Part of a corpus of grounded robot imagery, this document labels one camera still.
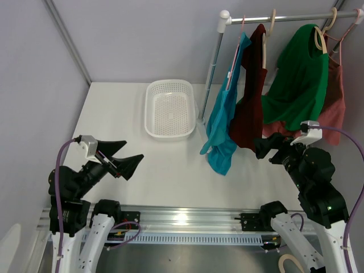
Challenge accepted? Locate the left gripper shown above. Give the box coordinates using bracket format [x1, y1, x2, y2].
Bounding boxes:
[75, 139, 143, 197]

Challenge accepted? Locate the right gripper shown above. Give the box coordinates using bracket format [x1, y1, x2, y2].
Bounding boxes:
[253, 131, 312, 191]

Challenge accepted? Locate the green t shirt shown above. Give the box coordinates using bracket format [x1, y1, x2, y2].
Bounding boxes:
[262, 24, 329, 131]

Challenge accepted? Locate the pink t shirt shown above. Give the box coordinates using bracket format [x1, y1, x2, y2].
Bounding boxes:
[263, 57, 346, 138]

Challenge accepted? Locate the beige hanger with green shirt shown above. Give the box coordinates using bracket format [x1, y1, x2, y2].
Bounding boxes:
[314, 7, 338, 54]

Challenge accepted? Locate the pink wire hanger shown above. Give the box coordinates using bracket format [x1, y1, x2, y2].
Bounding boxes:
[324, 9, 363, 65]
[226, 15, 246, 90]

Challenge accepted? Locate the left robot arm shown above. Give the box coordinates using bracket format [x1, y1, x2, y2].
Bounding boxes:
[48, 135, 144, 272]

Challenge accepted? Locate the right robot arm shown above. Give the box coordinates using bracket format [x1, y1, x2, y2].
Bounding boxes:
[254, 133, 358, 272]

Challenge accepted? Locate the maroon t shirt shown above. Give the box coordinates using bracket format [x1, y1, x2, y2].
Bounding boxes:
[229, 24, 267, 151]

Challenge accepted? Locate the teal t shirt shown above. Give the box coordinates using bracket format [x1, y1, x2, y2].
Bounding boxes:
[200, 32, 251, 176]

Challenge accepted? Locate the beige hanger on floor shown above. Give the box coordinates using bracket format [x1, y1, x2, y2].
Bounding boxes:
[278, 254, 304, 273]

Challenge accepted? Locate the white plastic basket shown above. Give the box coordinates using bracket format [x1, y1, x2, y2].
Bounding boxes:
[144, 79, 196, 142]

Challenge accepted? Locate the metal clothes rack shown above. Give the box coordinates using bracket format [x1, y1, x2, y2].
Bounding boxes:
[196, 8, 364, 137]

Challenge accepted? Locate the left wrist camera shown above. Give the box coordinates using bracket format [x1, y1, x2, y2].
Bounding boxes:
[77, 135, 98, 162]

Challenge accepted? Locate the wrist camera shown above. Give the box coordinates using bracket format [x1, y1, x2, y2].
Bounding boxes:
[290, 121, 322, 146]
[77, 135, 98, 162]

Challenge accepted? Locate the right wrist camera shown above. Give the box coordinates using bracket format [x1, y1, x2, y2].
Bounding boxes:
[290, 121, 322, 146]

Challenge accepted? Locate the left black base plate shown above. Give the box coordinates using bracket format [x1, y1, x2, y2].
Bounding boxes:
[120, 211, 141, 230]

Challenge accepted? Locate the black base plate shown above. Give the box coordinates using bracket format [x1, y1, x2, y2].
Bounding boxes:
[240, 213, 274, 232]
[120, 211, 141, 230]

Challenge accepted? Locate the aluminium mounting rail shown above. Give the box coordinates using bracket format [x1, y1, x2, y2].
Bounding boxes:
[36, 206, 313, 231]

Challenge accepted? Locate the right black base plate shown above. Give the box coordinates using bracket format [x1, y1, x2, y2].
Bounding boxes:
[240, 213, 274, 232]

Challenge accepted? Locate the white slotted cable duct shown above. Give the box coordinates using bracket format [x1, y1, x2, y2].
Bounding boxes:
[130, 233, 263, 246]

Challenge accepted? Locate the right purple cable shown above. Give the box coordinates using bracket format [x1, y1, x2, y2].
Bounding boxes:
[320, 126, 364, 273]

